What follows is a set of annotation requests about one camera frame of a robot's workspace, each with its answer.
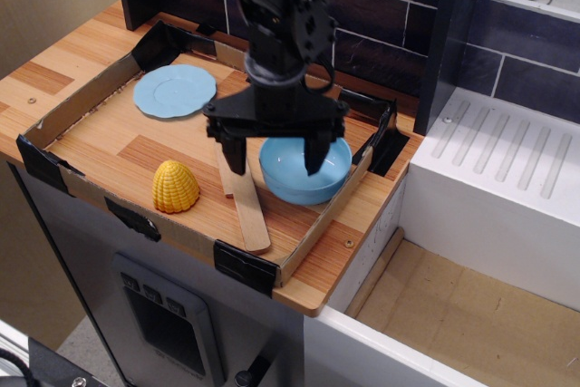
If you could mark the white toy sink basin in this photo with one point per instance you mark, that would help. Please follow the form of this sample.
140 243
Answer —
471 275

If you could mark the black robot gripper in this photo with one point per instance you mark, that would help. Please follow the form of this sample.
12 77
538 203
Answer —
261 111

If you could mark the dark grey vertical post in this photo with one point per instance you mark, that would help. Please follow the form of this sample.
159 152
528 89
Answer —
447 47

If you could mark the yellow toy corn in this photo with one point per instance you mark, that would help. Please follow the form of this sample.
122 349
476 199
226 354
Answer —
174 188

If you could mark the taped cardboard tray border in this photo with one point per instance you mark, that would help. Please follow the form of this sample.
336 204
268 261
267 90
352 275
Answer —
98 146

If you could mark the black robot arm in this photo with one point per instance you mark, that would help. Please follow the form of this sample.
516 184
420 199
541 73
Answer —
284 38

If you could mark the wooden toy knife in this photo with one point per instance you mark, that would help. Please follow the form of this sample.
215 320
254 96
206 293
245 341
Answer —
242 189

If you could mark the light blue scalloped plate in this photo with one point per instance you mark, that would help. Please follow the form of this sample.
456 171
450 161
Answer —
174 91

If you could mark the grey toy oven front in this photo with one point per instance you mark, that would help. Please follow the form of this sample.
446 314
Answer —
165 318

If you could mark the light blue plastic bowl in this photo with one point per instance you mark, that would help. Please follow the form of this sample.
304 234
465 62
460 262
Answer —
282 161

